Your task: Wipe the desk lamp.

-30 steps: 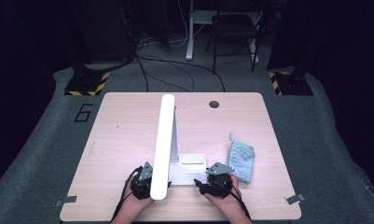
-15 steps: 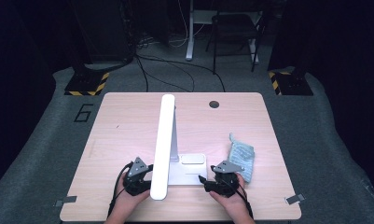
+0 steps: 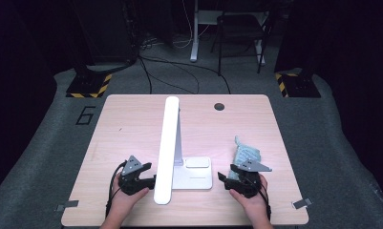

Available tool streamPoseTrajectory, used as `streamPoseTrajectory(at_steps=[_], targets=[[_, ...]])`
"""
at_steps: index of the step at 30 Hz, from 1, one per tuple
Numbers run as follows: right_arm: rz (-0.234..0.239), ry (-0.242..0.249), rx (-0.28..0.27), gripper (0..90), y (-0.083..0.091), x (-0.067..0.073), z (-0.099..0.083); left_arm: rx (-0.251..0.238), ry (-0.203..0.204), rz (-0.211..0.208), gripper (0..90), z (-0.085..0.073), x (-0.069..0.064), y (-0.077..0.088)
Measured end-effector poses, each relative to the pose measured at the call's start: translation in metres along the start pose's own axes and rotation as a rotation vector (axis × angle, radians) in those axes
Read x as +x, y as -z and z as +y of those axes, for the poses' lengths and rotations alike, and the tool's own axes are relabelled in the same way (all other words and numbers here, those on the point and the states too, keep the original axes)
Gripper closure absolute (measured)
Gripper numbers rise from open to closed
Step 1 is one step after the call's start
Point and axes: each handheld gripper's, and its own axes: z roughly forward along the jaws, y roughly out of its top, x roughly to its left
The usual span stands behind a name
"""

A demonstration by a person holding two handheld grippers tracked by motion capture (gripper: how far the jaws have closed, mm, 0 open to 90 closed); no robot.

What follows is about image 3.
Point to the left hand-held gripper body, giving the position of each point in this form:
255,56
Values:
131,183

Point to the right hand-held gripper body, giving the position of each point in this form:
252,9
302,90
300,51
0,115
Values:
248,183

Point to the light blue fluffy cloth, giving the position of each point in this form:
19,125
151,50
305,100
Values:
244,152

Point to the white desk lamp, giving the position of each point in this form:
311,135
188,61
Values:
166,152

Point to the person's left hand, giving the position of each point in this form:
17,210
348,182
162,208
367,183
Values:
123,206

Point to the person's right hand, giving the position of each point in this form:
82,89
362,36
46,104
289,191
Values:
252,210

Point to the black yellow striped stand base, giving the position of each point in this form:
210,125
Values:
302,86
87,86

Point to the black chair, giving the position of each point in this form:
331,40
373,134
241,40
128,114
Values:
240,27

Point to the dark cabinet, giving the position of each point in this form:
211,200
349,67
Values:
103,31

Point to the black curtain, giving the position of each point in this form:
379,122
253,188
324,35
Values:
354,63
17,79

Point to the white desk frame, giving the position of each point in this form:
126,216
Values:
194,38

